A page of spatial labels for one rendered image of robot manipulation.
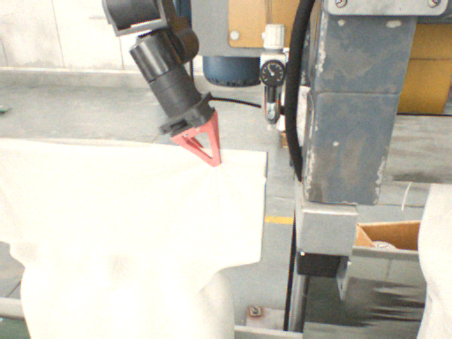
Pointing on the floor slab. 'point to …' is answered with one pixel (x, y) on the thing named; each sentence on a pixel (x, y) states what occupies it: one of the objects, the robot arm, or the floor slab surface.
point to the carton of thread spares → (389, 234)
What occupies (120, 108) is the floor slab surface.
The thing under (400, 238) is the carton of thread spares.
